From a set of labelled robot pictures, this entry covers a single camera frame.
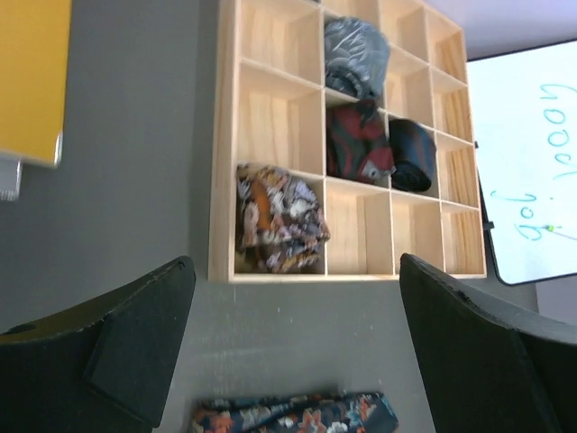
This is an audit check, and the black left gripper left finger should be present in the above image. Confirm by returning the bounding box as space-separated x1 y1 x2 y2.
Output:
1 256 196 432

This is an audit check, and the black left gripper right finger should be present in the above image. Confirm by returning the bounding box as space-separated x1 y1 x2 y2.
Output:
399 253 576 432

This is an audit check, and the navy floral long tie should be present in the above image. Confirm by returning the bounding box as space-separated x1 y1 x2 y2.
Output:
188 392 399 433

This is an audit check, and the green marker pen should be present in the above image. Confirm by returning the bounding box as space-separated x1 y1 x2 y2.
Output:
543 225 577 241

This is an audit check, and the orange floral rolled tie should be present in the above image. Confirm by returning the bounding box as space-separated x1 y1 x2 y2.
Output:
235 163 331 274

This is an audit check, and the dark blue rolled tie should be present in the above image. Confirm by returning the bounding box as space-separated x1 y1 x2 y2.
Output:
389 118 436 193

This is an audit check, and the red black rolled tie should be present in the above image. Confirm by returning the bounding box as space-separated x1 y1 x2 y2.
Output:
326 99 395 185

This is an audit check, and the small whiteboard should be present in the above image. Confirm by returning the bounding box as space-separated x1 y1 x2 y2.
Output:
467 41 576 285

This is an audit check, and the wooden grid organizer box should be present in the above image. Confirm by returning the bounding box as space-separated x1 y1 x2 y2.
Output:
207 1 486 283

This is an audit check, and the grey patterned rolled tie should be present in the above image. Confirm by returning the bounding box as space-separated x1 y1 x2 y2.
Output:
324 16 390 100

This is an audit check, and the yellow ring binder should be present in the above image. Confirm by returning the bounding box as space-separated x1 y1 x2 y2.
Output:
1 1 72 167

